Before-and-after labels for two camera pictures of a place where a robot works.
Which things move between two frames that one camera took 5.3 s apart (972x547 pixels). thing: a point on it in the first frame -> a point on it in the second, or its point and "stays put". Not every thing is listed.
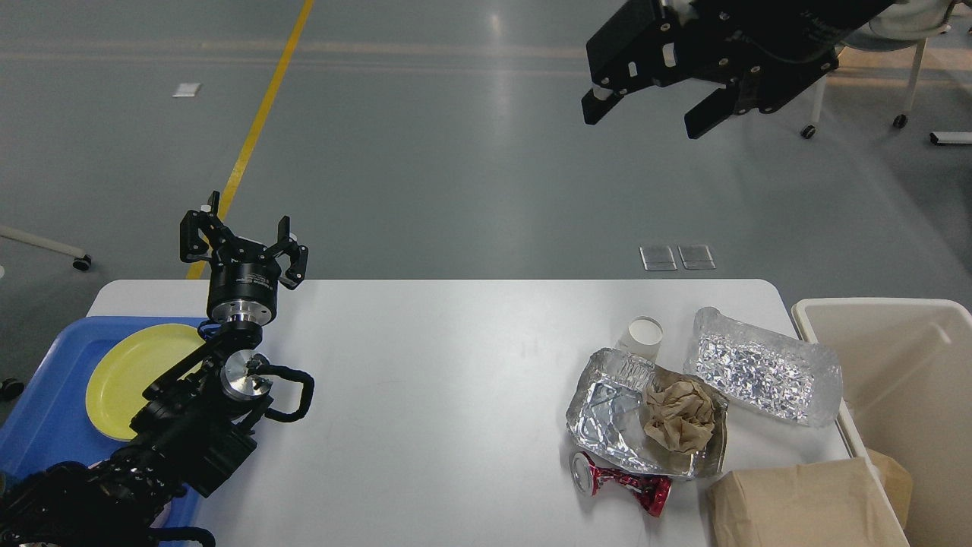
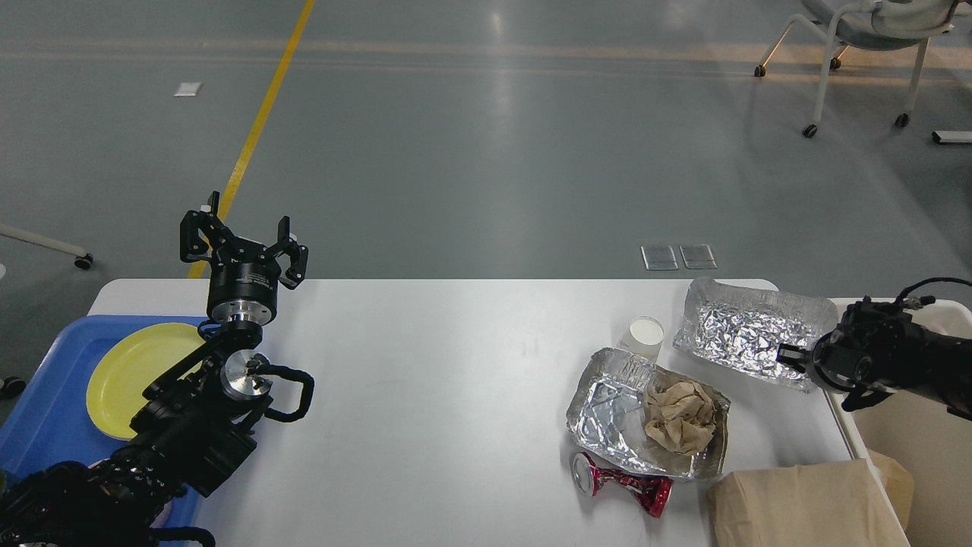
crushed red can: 588,479 stays put
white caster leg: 82,261 stays put
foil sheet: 802,381 -> 741,330
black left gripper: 242,293 stays put
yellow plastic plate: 127,366 stays put
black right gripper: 768,48 -> 834,361
